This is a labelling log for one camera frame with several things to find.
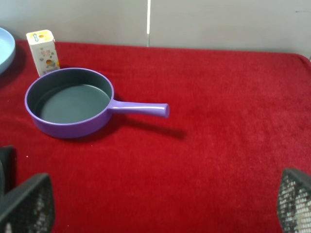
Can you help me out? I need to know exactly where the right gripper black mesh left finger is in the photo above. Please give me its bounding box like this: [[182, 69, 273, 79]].
[[0, 173, 55, 233]]

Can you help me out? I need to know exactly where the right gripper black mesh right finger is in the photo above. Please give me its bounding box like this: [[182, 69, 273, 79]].
[[276, 168, 311, 233]]

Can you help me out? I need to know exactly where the red tablecloth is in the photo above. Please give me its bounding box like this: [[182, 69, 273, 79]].
[[0, 41, 311, 233]]

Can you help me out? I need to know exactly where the purple frying pan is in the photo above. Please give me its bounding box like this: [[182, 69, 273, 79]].
[[24, 67, 170, 139]]

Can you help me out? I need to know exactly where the light blue plate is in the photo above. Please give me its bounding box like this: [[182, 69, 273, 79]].
[[0, 28, 16, 74]]

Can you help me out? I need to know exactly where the small white carton box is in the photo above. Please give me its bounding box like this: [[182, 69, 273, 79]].
[[26, 30, 60, 77]]

